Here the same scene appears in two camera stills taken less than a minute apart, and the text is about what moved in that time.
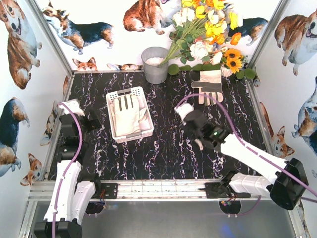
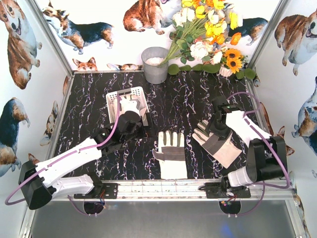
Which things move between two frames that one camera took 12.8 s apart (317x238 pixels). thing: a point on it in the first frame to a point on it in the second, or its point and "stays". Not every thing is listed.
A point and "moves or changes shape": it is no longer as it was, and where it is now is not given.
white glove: [128, 114] moves or changes shape
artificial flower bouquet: [203, 30] stays
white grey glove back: [210, 84] moves or changes shape
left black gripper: [88, 121] to [147, 120]
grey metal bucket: [151, 57] stays
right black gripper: [194, 129] to [213, 124]
